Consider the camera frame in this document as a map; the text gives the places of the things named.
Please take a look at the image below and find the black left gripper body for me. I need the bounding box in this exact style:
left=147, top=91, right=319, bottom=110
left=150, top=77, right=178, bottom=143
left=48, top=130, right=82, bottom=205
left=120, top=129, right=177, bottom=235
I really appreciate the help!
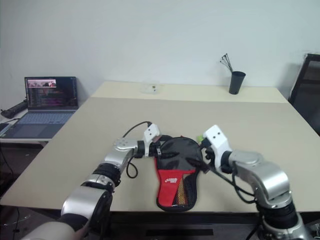
left=148, top=140, right=164, bottom=159

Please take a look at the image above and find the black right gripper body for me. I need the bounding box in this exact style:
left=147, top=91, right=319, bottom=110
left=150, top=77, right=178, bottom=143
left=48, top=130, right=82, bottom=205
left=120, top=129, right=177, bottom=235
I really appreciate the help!
left=200, top=137, right=215, bottom=167

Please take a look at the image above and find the black red paddle case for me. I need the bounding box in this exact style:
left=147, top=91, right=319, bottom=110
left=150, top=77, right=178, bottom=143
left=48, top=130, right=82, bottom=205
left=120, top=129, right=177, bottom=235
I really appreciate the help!
left=152, top=135, right=204, bottom=214

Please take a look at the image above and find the clear plastic container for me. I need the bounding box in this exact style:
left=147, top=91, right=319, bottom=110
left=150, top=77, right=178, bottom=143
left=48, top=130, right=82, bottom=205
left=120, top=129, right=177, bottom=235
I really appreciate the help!
left=139, top=82, right=161, bottom=95

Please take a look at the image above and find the black plastic cup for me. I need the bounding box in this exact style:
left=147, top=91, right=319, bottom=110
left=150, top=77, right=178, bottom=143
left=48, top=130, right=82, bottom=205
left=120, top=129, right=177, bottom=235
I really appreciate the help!
left=228, top=70, right=247, bottom=96

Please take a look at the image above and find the black office chair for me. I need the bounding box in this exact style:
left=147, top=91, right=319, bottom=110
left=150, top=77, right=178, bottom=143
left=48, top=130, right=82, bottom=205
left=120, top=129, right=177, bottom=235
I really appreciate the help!
left=288, top=52, right=320, bottom=137

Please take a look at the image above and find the open grey laptop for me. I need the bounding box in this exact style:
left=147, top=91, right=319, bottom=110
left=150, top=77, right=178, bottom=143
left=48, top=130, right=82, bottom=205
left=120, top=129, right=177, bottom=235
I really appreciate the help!
left=4, top=76, right=81, bottom=139

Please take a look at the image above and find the black power strip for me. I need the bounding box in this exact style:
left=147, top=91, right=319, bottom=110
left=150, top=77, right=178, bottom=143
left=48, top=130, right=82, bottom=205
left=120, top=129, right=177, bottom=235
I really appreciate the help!
left=0, top=99, right=29, bottom=119

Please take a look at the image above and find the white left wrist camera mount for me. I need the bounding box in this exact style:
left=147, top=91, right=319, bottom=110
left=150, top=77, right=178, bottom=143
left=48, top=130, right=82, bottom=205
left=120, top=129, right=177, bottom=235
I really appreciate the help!
left=143, top=123, right=161, bottom=145

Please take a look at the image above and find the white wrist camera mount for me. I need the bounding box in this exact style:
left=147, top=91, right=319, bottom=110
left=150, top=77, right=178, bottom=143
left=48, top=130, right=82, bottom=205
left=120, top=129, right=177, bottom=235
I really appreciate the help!
left=143, top=123, right=161, bottom=145
left=202, top=125, right=234, bottom=174

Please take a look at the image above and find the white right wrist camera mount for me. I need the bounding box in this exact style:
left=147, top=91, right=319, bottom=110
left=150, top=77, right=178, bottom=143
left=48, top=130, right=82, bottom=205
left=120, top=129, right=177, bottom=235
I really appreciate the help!
left=202, top=125, right=234, bottom=174

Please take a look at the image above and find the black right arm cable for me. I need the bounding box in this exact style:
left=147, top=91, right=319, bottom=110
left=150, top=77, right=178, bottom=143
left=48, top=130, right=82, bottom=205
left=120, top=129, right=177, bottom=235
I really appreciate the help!
left=206, top=159, right=259, bottom=205

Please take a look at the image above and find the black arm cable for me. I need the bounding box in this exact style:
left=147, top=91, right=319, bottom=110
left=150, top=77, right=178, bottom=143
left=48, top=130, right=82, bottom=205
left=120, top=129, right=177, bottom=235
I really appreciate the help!
left=206, top=159, right=259, bottom=205
left=123, top=121, right=152, bottom=179

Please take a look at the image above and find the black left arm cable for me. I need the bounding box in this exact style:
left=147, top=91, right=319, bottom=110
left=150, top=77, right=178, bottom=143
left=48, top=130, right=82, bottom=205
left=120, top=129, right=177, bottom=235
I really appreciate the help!
left=123, top=121, right=152, bottom=179

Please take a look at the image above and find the black table frame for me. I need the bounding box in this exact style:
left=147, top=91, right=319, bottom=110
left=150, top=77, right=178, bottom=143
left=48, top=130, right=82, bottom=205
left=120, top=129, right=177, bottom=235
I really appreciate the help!
left=107, top=211, right=266, bottom=240

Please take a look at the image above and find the black cable ties bundle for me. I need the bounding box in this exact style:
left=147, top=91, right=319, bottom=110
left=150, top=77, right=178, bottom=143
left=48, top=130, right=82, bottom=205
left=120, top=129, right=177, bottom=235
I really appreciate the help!
left=219, top=52, right=234, bottom=74

